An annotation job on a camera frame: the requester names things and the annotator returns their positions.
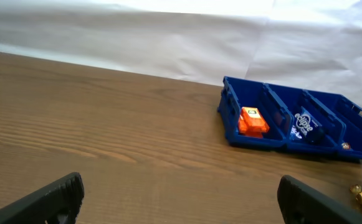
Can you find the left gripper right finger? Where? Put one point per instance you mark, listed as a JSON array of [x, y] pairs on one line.
[[305, 205]]

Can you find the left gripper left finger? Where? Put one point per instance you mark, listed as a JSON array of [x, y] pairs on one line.
[[53, 202]]

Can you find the blue candy pack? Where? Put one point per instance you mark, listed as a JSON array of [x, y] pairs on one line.
[[295, 133], [306, 124]]

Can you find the orange candy box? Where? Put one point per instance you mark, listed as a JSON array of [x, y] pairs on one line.
[[241, 127], [255, 119]]

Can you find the blue tray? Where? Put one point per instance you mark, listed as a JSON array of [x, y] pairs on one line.
[[261, 93]]

